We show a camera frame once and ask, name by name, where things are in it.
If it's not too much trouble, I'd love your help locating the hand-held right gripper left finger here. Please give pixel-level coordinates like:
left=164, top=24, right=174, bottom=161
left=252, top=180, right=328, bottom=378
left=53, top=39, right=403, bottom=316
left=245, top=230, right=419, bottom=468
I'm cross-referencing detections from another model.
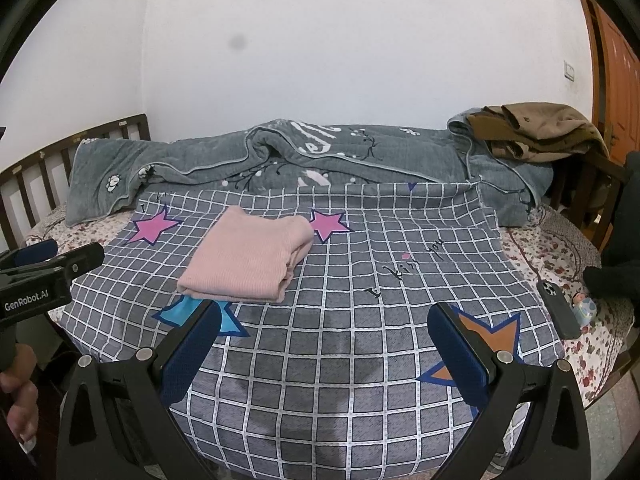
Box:
left=57, top=301, right=222, bottom=480

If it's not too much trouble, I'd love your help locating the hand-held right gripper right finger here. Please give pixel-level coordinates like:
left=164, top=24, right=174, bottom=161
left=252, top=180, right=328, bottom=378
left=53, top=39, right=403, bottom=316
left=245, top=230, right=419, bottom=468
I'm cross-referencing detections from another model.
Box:
left=429, top=302, right=591, bottom=480

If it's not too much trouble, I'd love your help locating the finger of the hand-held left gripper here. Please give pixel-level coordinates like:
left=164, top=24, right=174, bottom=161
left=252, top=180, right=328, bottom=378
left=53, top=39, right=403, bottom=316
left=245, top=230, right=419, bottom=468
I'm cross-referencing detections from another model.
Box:
left=0, top=239, right=58, bottom=271
left=30, top=242, right=106, bottom=282

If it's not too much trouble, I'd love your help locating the pink knit sweater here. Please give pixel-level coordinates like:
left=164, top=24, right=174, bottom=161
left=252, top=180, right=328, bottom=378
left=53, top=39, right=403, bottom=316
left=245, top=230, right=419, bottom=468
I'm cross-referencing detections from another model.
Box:
left=176, top=206, right=315, bottom=304

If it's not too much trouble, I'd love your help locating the brown clothes pile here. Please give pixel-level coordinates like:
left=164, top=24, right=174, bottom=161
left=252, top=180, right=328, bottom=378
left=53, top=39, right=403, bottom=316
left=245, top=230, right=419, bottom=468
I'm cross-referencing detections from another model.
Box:
left=467, top=102, right=611, bottom=163

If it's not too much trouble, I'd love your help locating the person's left hand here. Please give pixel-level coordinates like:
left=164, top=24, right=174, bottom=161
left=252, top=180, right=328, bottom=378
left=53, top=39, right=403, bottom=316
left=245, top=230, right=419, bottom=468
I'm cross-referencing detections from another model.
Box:
left=0, top=344, right=40, bottom=442

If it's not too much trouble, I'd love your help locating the dark wooden headboard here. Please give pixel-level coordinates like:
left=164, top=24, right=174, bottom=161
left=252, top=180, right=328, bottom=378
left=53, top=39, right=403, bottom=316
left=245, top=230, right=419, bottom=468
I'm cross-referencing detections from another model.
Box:
left=0, top=113, right=153, bottom=241

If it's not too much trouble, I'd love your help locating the grey checked star-print sheet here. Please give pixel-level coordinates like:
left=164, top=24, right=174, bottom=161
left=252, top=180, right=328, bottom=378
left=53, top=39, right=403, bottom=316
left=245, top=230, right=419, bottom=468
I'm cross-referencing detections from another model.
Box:
left=67, top=180, right=566, bottom=480

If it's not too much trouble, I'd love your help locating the dark smartphone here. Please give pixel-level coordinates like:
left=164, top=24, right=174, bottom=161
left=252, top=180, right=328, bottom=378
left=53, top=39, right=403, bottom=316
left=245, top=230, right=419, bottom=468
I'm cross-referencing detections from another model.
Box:
left=536, top=279, right=582, bottom=341

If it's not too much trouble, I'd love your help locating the small pale blue bottle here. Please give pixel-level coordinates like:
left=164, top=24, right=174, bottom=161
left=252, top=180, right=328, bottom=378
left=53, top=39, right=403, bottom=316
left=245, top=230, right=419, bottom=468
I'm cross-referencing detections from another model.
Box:
left=571, top=294, right=597, bottom=328

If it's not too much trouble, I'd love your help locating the floral bed sheet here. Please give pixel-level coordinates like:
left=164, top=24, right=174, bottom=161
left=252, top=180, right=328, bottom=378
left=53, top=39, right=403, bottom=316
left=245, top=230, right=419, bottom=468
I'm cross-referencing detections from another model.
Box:
left=25, top=200, right=626, bottom=406

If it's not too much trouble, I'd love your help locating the grey fleece quilt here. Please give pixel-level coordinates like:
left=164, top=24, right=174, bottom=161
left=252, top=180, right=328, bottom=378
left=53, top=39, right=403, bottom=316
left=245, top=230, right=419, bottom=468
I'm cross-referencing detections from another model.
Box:
left=65, top=112, right=556, bottom=228

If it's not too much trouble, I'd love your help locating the dark wooden chair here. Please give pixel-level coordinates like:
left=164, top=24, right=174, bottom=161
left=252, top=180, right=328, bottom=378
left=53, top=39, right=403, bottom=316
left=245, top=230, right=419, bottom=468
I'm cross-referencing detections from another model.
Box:
left=550, top=150, right=631, bottom=246

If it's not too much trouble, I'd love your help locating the dark cloth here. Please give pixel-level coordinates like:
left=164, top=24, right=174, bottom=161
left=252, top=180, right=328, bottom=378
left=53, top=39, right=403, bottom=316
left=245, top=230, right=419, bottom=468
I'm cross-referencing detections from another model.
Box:
left=582, top=150, right=640, bottom=308

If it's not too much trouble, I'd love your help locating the orange wooden door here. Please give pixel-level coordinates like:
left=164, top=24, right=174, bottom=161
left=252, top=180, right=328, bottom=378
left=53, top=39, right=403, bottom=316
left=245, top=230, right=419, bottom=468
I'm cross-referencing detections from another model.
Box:
left=575, top=0, right=640, bottom=161

